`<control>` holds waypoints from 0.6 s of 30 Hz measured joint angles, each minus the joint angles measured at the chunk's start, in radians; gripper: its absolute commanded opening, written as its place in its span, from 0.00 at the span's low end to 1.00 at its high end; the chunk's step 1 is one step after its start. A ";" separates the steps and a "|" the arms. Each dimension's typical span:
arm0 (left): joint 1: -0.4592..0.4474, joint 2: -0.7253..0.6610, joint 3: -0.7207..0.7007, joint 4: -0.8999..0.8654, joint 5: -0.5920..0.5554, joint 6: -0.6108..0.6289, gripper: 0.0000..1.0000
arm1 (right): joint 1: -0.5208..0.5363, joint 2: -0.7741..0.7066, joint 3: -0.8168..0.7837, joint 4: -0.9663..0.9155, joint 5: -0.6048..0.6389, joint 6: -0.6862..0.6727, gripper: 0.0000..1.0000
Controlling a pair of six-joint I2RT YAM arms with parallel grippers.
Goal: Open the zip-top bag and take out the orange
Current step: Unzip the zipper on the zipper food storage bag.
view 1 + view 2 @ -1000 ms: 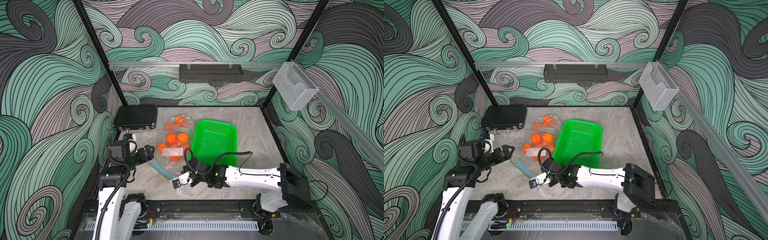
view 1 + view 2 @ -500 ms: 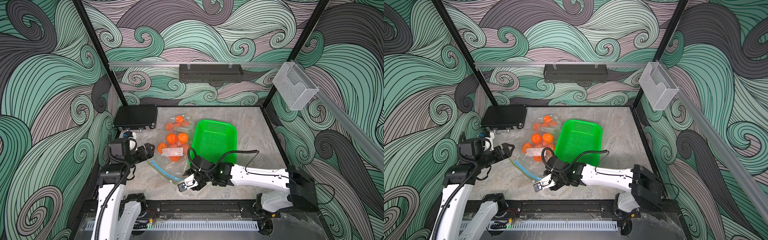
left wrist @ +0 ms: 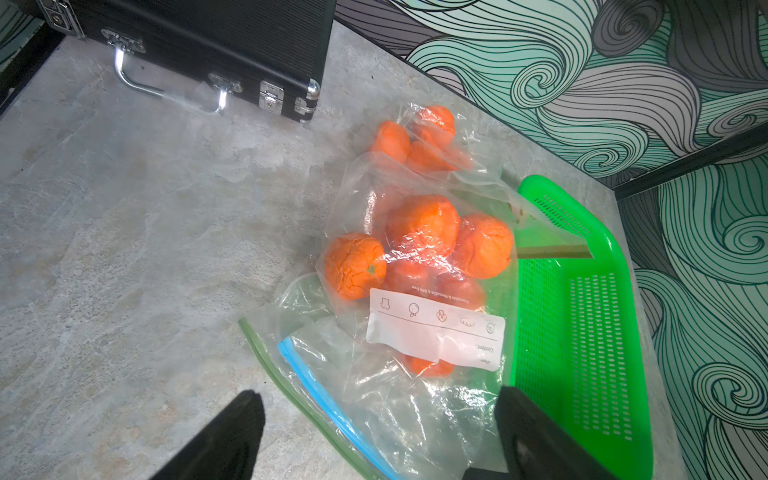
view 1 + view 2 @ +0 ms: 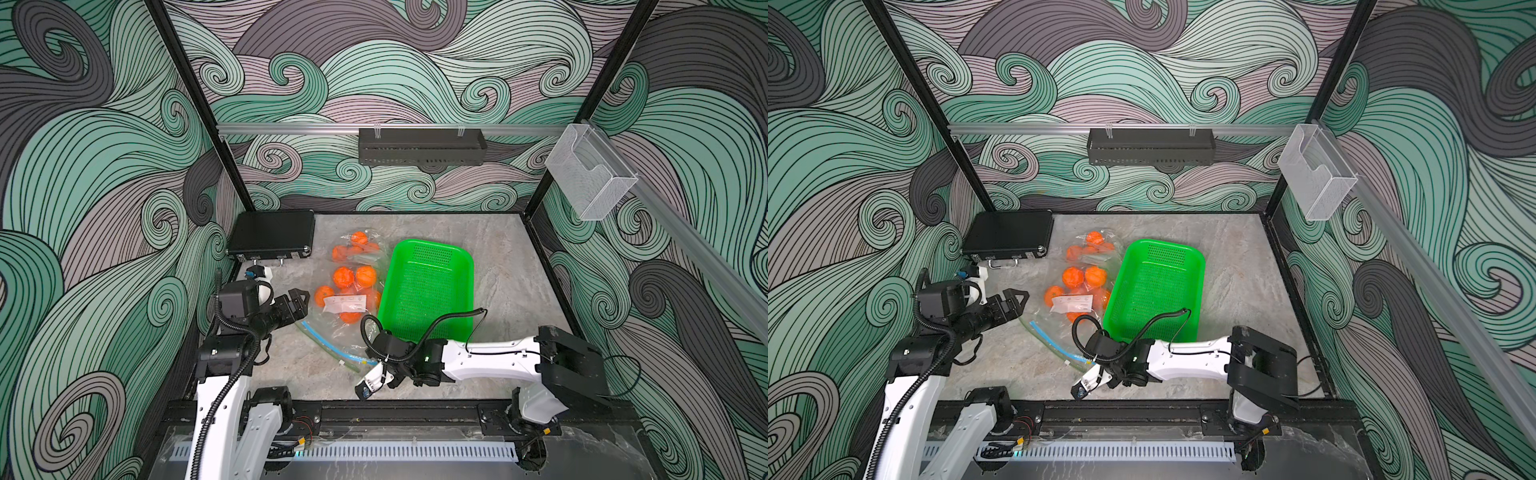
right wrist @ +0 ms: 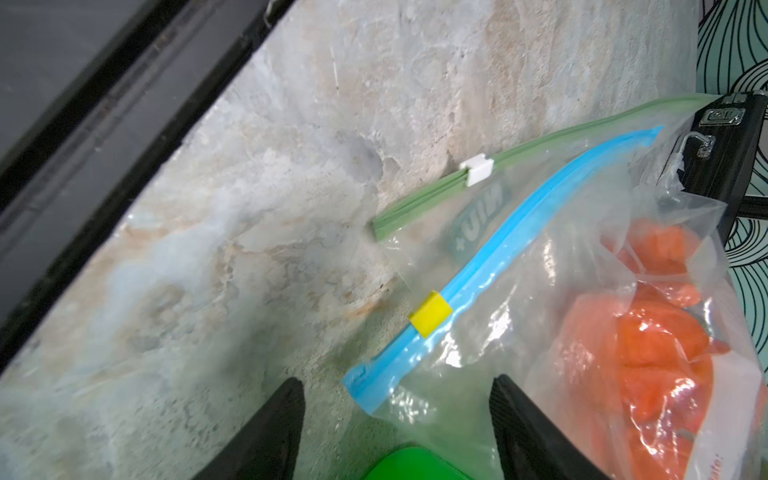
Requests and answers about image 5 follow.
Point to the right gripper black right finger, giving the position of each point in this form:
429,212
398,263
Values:
529,445

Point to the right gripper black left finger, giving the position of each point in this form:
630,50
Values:
267,446

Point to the blue-zip clear bag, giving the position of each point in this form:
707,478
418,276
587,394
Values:
490,273

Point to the oranges in blue-zip bag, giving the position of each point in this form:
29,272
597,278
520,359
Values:
660,380

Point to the green-zip clear bag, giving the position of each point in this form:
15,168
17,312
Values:
566,144

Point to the green plastic basket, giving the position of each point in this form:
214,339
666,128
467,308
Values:
414,463

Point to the black case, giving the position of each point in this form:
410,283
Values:
719,152

